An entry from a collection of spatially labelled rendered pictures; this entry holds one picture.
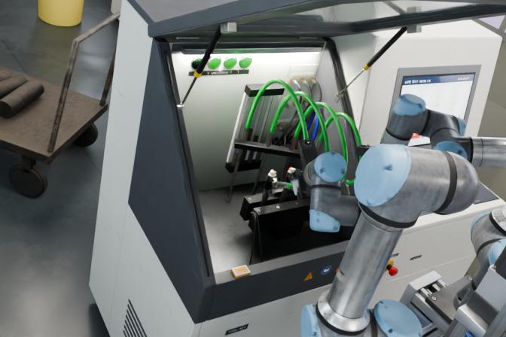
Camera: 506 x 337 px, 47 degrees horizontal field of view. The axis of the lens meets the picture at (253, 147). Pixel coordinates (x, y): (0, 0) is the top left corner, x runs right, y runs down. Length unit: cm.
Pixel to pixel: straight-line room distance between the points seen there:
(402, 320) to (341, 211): 28
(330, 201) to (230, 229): 73
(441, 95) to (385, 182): 134
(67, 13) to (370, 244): 454
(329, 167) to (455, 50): 106
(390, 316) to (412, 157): 43
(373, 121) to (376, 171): 107
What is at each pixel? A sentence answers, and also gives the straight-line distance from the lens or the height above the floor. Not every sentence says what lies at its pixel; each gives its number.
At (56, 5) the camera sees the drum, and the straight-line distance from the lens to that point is 537.
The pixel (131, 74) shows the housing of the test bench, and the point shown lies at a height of 126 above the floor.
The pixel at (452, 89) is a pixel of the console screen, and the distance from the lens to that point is 238.
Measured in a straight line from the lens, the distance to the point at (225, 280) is 172.
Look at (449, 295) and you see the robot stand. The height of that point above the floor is 104.
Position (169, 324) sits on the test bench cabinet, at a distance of 199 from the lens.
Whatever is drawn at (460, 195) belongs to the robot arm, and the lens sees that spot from 110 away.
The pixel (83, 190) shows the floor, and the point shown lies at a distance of 347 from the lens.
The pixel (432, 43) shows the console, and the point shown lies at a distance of 222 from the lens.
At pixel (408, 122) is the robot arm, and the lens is 158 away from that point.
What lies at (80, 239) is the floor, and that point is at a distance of 316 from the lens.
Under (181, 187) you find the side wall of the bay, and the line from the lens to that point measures 171.
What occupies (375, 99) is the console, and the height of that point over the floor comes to 134.
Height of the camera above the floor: 216
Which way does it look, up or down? 32 degrees down
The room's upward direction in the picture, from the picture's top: 16 degrees clockwise
